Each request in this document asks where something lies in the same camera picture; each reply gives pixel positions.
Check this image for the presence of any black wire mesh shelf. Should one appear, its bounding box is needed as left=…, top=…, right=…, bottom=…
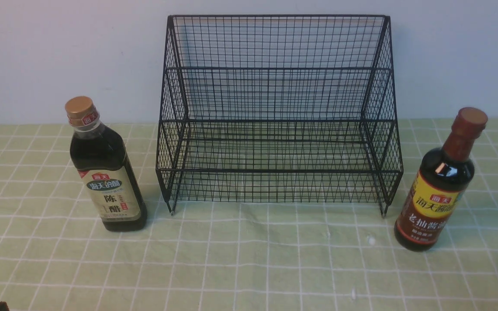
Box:
left=156, top=14, right=404, bottom=216

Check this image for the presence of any soy sauce bottle red cap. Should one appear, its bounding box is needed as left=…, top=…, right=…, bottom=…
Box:
left=394, top=108, right=488, bottom=252

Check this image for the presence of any green checkered tablecloth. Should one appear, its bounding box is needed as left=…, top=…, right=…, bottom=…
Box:
left=0, top=119, right=498, bottom=311

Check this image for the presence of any vinegar bottle gold cap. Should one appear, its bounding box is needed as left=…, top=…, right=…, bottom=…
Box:
left=65, top=96, right=148, bottom=232

